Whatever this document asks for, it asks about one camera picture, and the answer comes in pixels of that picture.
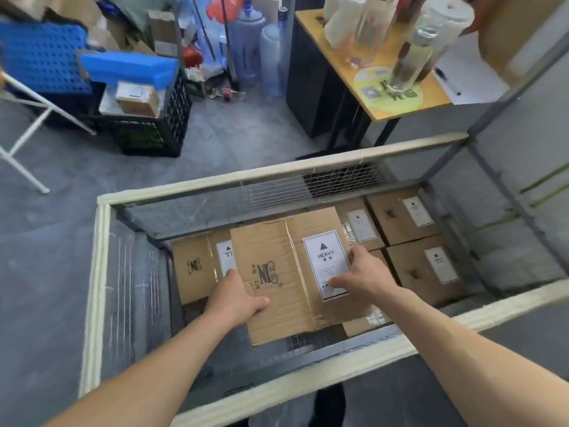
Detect person's right hand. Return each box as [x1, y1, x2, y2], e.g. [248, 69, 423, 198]
[328, 245, 401, 310]

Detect white plastic cup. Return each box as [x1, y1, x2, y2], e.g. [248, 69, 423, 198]
[327, 0, 370, 49]

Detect person's left forearm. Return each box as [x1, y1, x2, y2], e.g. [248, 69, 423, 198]
[44, 306, 245, 427]

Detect white paper sheet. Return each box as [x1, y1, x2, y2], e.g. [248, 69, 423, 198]
[431, 30, 511, 106]

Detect yellow-green rope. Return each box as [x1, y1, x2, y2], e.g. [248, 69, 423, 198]
[478, 164, 569, 232]

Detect clear glass jar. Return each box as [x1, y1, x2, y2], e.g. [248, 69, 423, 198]
[384, 26, 441, 96]

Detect heap of mixed rubbish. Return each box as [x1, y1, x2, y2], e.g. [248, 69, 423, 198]
[182, 44, 248, 103]

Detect blue plastic box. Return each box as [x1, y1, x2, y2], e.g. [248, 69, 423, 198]
[79, 50, 180, 90]

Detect blue perforated plastic crate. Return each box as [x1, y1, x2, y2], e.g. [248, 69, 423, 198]
[0, 20, 94, 96]

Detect white lid drink cup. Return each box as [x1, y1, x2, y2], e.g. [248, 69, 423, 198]
[399, 0, 475, 83]

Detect small brown carton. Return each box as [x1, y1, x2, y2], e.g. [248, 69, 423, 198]
[114, 81, 161, 119]

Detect white metal stool frame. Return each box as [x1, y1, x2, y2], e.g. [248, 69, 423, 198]
[0, 68, 98, 195]

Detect pink lid clear tumbler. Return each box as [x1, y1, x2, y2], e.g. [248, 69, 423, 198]
[351, 0, 401, 69]

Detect small yellow table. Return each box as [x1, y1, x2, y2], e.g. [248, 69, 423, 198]
[295, 8, 454, 123]

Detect upright brown carton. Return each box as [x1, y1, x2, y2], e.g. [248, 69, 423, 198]
[146, 8, 178, 58]

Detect large labelled cardboard box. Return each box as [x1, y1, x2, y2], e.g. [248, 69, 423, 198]
[171, 230, 236, 306]
[333, 199, 386, 253]
[385, 235, 468, 308]
[342, 248, 394, 339]
[229, 206, 379, 348]
[366, 189, 442, 247]

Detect black pen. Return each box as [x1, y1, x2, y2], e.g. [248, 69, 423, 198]
[433, 67, 463, 97]

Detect yellow-green round sticker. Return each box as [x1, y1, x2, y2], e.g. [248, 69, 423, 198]
[353, 66, 424, 113]

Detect metal wire cage cart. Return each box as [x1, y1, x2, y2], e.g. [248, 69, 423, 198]
[79, 21, 569, 427]

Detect person's black shoe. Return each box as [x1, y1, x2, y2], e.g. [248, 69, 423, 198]
[311, 382, 347, 427]

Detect red plastic object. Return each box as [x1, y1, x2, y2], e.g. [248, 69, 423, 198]
[206, 0, 244, 26]

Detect person's right forearm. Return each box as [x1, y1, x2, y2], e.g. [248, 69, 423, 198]
[378, 286, 569, 427]

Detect red lid bottle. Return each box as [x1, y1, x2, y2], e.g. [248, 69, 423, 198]
[393, 0, 427, 25]

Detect black plastic crate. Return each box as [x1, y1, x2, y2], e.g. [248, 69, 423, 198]
[98, 68, 193, 158]
[26, 91, 112, 129]

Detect person's left hand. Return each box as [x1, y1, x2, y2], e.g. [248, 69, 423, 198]
[203, 269, 271, 330]

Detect blue water jug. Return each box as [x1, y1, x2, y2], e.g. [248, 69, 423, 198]
[226, 0, 267, 85]
[259, 6, 292, 99]

